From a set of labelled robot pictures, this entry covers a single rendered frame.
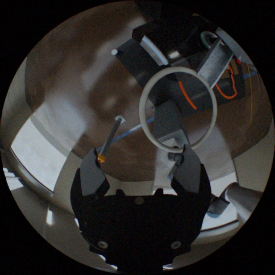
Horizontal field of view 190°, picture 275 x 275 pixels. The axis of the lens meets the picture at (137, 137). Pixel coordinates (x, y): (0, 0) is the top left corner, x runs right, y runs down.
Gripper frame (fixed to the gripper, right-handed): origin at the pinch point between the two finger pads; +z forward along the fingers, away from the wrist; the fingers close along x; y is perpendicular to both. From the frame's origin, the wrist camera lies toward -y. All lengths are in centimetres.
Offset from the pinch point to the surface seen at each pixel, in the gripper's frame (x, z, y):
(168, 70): 14.5, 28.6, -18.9
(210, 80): 42, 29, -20
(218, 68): 47, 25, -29
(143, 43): 7, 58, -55
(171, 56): 26, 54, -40
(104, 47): -52, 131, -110
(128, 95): -19, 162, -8
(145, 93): 3.4, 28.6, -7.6
